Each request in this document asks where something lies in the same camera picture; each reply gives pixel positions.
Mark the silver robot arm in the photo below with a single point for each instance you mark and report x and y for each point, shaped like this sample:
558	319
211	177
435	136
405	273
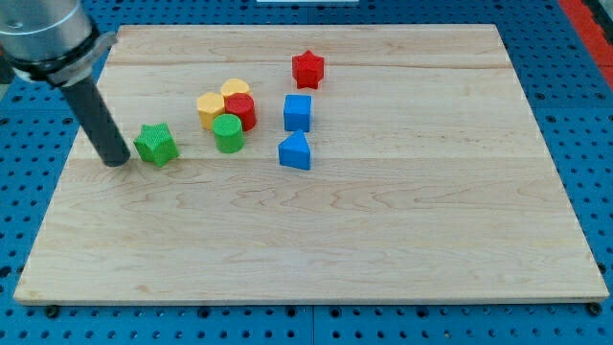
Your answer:
51	40

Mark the blue triangle block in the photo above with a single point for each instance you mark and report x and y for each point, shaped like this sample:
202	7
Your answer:
294	151

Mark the blue cube block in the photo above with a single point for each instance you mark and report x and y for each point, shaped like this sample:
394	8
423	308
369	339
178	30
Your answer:
297	112

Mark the light wooden board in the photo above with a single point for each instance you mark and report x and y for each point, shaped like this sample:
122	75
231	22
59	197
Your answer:
430	181

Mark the green cylinder block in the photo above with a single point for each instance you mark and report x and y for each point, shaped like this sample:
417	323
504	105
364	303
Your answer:
227	129

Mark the red cylinder block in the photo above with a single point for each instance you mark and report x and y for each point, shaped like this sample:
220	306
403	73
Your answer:
243	106

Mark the red star block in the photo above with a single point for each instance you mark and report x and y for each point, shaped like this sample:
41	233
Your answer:
308	70

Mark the yellow cylinder block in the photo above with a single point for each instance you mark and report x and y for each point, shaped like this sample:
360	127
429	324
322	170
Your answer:
234	86

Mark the yellow hexagon block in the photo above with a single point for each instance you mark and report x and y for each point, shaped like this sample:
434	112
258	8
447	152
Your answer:
209	106

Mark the green star block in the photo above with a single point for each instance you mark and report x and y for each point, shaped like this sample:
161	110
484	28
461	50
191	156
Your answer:
155	144

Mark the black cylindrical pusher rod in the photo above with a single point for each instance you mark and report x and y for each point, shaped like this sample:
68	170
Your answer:
86	103

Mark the red strip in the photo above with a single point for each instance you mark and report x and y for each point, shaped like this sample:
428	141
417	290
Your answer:
590	20

